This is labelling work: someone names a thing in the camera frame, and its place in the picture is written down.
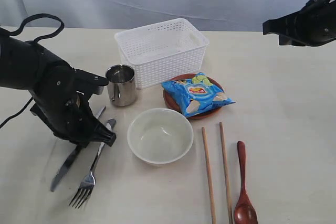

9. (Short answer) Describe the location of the blue potato chips bag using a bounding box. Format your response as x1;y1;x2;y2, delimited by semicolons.
161;72;235;118

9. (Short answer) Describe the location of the terracotta brown plate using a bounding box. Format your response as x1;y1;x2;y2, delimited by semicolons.
163;73;223;120

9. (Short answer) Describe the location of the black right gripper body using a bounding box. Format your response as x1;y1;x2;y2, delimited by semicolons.
295;0;335;46

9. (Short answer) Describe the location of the brown wooden handled spoon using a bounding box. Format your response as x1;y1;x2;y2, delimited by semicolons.
234;141;258;223

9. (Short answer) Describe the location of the wooden chopstick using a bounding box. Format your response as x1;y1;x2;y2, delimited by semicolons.
219;122;234;224
201;127;217;224

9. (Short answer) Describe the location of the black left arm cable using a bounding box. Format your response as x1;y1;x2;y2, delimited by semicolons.
0;13;65;129

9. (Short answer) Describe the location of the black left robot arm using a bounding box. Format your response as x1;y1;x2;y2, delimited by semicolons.
1;29;116;147

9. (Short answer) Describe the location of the speckled beige ceramic bowl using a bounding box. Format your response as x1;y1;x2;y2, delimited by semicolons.
127;108;194;166

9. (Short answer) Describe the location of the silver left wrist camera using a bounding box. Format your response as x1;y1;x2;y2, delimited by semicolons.
74;69;109;98

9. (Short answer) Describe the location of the stainless steel fork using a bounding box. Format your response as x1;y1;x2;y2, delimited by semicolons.
68;118;117;209

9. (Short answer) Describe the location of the white perforated plastic basket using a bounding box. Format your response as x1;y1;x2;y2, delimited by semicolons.
114;18;209;89

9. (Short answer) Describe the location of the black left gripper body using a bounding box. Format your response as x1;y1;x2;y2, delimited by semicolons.
30;95;99;145

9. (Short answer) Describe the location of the stainless steel cup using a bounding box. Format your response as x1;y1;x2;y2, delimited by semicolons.
106;64;137;106

